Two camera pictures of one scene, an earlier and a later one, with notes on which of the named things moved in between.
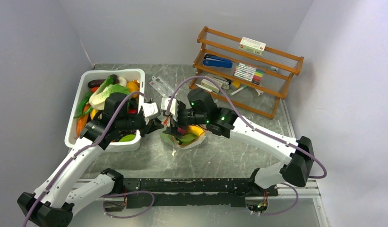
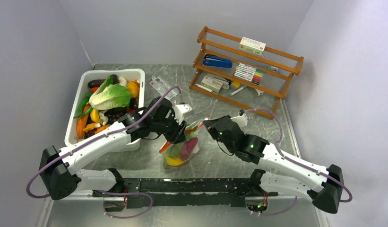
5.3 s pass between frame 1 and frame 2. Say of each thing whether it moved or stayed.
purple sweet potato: moved
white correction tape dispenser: stayed
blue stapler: stayed
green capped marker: stayed
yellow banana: moved
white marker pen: stayed
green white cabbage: stayed
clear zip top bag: moved
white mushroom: stayed
